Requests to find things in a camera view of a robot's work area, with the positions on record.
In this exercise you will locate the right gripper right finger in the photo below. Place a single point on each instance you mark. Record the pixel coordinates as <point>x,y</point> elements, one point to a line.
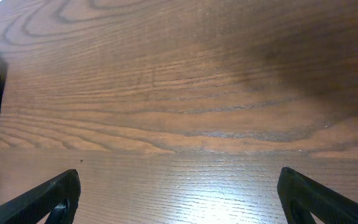
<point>303,199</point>

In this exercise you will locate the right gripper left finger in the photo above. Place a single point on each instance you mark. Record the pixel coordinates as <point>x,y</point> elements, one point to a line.
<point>56,200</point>

